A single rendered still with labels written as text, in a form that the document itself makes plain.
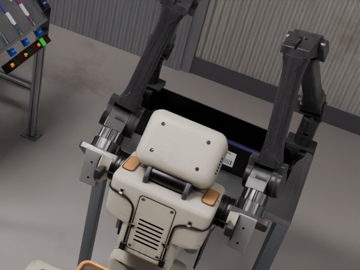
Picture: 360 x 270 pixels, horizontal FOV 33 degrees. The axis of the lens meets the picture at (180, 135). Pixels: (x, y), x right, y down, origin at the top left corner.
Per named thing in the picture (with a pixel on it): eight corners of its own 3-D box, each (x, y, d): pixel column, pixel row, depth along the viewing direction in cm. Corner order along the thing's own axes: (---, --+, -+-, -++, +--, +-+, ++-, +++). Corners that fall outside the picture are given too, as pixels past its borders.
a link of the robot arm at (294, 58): (278, 28, 154) (317, 38, 150) (293, 27, 166) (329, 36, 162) (239, 190, 167) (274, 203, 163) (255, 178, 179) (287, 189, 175)
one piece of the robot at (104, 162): (105, 163, 159) (96, 158, 160) (97, 196, 164) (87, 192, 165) (125, 143, 170) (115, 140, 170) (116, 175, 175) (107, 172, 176)
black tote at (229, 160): (130, 130, 219) (136, 105, 212) (149, 109, 232) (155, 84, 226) (280, 194, 210) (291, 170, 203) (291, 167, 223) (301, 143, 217)
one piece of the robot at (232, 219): (214, 248, 159) (224, 253, 158) (227, 215, 154) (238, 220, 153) (226, 224, 170) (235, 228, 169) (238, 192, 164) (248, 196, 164)
